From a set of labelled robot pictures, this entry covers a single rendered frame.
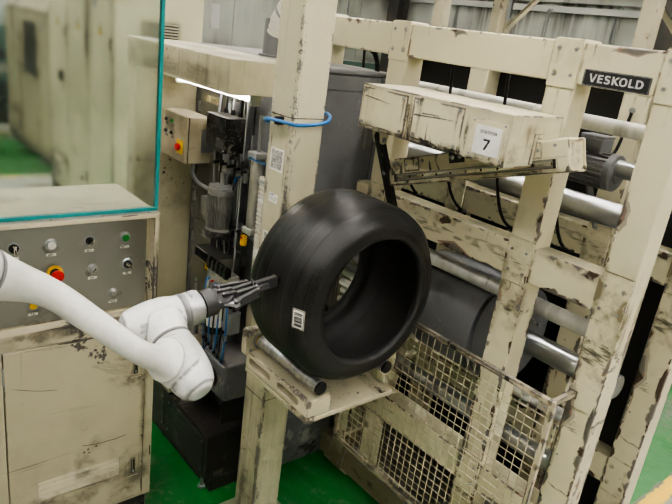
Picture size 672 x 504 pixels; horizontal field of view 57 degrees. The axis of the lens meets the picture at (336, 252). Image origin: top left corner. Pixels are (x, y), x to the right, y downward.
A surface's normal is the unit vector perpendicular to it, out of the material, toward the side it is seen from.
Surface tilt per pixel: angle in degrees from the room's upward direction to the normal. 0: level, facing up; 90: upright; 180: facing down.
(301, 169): 90
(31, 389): 90
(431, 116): 90
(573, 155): 72
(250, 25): 90
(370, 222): 44
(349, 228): 49
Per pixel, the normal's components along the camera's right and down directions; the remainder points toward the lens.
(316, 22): 0.62, 0.33
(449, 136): -0.77, 0.11
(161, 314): 0.29, -0.65
